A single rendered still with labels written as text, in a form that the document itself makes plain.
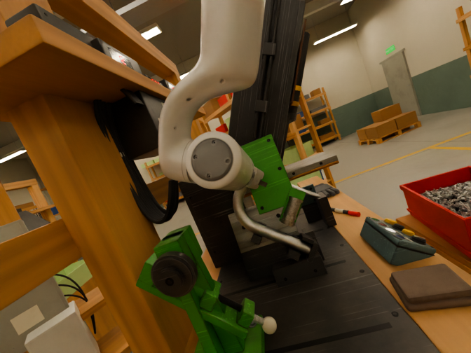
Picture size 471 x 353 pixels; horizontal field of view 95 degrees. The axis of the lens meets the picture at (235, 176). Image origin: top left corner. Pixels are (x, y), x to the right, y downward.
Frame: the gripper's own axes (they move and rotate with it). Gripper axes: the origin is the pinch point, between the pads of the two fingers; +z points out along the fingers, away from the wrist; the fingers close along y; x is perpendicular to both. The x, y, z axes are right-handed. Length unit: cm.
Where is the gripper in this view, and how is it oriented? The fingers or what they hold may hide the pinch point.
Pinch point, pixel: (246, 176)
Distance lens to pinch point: 61.0
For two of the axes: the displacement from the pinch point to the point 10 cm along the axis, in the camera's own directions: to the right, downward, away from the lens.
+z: 2.1, 0.8, 9.8
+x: -4.1, 9.1, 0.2
